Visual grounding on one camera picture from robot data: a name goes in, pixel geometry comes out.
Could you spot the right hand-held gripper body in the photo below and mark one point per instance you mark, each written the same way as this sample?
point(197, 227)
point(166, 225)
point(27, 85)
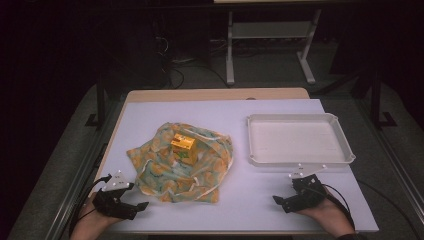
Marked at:
point(306, 190)

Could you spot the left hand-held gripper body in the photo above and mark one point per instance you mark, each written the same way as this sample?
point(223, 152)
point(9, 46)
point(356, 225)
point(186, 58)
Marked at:
point(111, 196)

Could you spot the person's left hand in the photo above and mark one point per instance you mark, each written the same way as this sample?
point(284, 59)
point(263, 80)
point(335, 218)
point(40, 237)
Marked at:
point(90, 220)

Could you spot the person's right hand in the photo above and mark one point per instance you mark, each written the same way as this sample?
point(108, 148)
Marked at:
point(328, 216)

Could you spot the white plastic tray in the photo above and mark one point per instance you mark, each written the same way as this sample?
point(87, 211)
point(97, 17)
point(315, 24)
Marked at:
point(298, 140)

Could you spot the orange green patterned cloth bag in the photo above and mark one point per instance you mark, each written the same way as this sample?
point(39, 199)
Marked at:
point(180, 166)

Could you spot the orange drink carton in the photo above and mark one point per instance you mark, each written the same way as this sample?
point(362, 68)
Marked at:
point(183, 146)

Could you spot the white metal stand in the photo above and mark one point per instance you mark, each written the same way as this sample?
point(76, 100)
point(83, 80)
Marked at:
point(271, 33)

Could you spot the black metal post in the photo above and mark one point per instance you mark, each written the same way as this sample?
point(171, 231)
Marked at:
point(378, 100)
point(100, 100)

